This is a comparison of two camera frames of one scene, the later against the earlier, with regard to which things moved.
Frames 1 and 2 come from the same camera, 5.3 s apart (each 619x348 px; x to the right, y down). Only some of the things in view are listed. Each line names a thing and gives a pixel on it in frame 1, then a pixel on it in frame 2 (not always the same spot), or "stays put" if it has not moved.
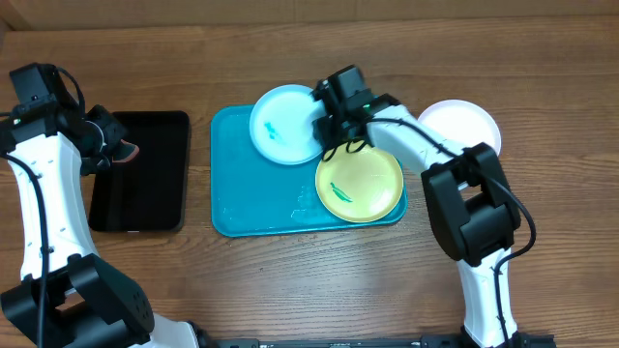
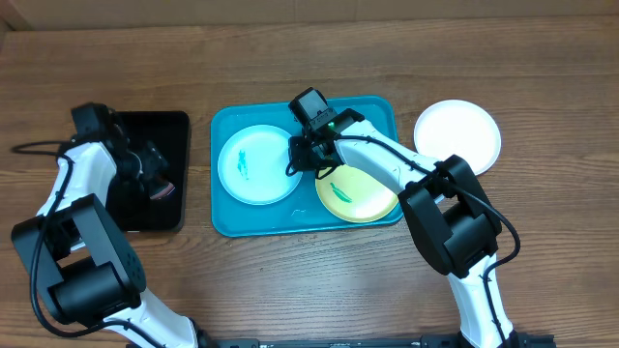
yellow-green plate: [361, 186] stays put
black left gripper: [115, 127] to [150, 159]
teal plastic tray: [252, 194] stays put
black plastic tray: [149, 192] stays put
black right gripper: [325, 132] to [303, 164]
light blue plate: [281, 124] to [252, 165]
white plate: [462, 123] stays put
